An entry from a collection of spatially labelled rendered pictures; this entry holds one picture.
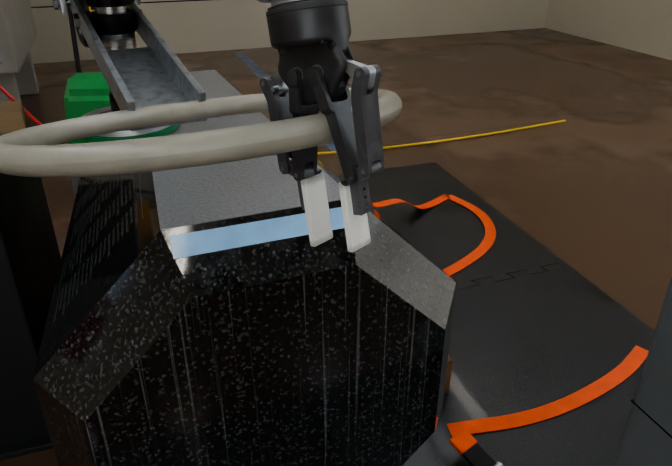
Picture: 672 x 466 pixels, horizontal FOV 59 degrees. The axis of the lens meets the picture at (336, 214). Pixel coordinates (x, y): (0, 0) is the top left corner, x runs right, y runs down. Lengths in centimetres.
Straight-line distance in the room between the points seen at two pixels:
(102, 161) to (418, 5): 655
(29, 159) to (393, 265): 67
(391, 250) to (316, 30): 62
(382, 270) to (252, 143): 57
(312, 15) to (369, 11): 623
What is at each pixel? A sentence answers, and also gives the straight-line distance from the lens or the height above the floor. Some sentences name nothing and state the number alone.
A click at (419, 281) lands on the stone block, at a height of 63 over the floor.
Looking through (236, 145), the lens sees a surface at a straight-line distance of 52.
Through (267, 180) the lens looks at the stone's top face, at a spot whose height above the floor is 80.
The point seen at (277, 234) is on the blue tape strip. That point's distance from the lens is 98.
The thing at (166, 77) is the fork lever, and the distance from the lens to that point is 116.
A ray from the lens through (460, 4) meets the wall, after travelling 726.
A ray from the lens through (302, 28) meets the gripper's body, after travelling 53.
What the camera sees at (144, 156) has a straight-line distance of 53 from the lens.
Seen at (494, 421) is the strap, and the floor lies 2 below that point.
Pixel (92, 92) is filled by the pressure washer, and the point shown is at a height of 52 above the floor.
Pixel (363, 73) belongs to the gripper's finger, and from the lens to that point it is 52.
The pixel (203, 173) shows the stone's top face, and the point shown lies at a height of 80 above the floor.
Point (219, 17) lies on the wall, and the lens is 631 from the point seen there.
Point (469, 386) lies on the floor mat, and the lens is 184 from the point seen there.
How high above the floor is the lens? 125
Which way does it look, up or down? 27 degrees down
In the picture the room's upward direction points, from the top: straight up
